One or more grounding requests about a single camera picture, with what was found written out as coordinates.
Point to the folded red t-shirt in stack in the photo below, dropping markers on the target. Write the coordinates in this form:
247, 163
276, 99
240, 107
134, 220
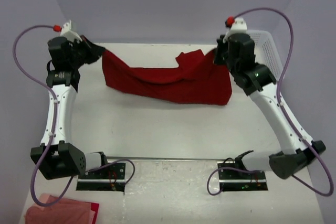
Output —
94, 212

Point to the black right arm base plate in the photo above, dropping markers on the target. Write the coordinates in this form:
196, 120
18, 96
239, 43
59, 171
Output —
230, 180

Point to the folded pink t-shirt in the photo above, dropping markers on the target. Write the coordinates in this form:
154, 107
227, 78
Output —
64, 211

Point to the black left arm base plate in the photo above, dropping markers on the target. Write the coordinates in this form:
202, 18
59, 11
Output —
108, 179

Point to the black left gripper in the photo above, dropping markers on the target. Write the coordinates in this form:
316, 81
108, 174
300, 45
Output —
94, 51

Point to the white wrist camera, right arm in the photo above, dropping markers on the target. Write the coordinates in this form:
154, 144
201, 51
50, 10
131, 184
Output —
235, 26

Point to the white perforated plastic basket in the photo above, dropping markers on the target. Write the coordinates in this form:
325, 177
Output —
266, 51

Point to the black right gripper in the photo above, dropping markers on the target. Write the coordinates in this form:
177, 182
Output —
218, 60

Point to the white wrist camera, arm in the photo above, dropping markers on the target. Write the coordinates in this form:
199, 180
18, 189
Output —
235, 26
68, 30

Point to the red t-shirt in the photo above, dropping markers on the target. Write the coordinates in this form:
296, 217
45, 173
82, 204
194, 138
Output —
196, 79
94, 212

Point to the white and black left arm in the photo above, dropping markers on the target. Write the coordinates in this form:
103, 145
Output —
56, 156

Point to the white wrist camera, left arm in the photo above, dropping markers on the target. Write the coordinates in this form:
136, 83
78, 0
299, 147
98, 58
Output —
68, 30

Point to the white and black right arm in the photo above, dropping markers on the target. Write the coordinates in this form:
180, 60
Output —
297, 147

